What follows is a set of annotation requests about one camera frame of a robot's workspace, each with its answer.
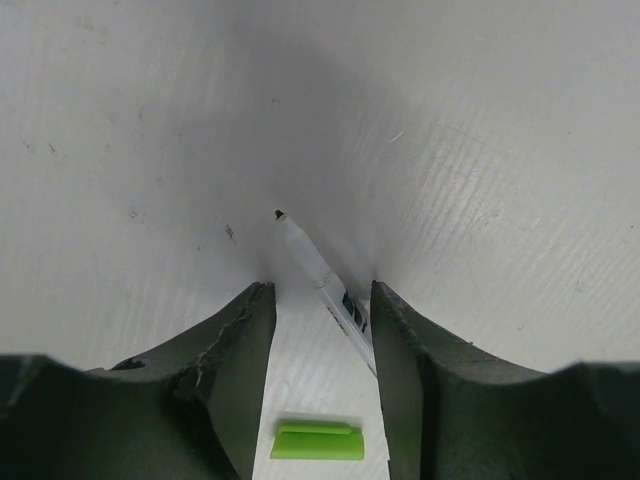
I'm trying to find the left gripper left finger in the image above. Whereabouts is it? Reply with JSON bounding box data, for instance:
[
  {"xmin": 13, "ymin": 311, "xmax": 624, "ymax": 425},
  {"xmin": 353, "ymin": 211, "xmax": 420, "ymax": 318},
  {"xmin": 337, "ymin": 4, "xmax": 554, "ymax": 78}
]
[{"xmin": 1, "ymin": 283, "xmax": 276, "ymax": 479}]

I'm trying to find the light green pen cap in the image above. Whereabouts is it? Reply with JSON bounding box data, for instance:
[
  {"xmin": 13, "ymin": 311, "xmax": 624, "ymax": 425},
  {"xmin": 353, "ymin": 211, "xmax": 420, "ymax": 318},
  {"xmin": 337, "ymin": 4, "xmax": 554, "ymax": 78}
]
[{"xmin": 270, "ymin": 421, "xmax": 365, "ymax": 461}]

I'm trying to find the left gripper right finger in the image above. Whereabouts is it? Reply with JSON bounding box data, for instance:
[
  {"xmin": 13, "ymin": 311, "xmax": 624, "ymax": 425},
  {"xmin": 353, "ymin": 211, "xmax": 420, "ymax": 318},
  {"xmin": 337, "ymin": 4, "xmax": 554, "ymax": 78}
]
[{"xmin": 371, "ymin": 282, "xmax": 639, "ymax": 479}]

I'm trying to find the white pen clear cap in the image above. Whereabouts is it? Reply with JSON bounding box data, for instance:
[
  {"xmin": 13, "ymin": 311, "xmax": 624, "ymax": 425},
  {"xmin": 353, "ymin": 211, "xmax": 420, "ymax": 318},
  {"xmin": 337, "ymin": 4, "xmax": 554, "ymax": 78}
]
[{"xmin": 274, "ymin": 210, "xmax": 377, "ymax": 376}]

